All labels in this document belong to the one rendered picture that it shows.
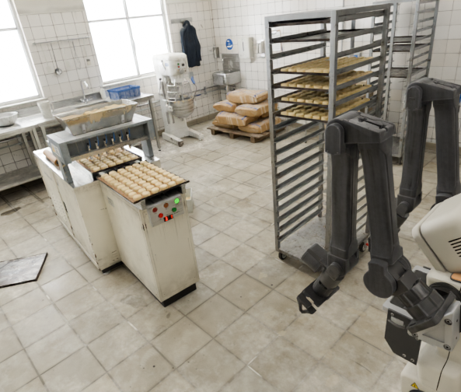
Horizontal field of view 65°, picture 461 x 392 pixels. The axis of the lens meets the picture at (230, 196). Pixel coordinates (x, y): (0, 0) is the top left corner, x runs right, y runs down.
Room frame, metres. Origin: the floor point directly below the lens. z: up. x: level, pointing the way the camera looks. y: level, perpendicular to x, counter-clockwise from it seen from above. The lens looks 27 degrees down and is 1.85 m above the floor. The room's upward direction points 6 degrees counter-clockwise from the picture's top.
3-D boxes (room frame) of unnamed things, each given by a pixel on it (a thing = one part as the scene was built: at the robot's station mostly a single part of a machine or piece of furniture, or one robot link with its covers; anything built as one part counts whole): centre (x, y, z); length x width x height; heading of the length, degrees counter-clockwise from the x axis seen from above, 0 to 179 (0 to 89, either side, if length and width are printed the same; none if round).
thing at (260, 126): (5.89, -0.63, 0.19); 0.72 x 0.42 x 0.15; 136
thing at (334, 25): (2.07, -0.64, 0.97); 0.03 x 0.03 x 1.70; 42
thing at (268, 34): (2.40, -0.34, 0.97); 0.03 x 0.03 x 1.70; 42
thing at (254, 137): (6.10, -0.42, 0.06); 1.20 x 0.80 x 0.11; 44
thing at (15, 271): (2.65, 2.03, 0.01); 0.60 x 0.40 x 0.03; 99
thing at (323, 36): (2.44, -0.72, 1.68); 0.60 x 0.40 x 0.02; 132
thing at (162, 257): (2.36, 0.63, 0.45); 0.70 x 0.34 x 0.90; 36
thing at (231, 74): (6.98, -0.21, 0.93); 0.99 x 0.38 x 1.09; 41
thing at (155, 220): (2.06, 0.42, 0.77); 0.24 x 0.04 x 0.14; 126
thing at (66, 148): (2.77, 0.93, 1.01); 0.72 x 0.33 x 0.34; 126
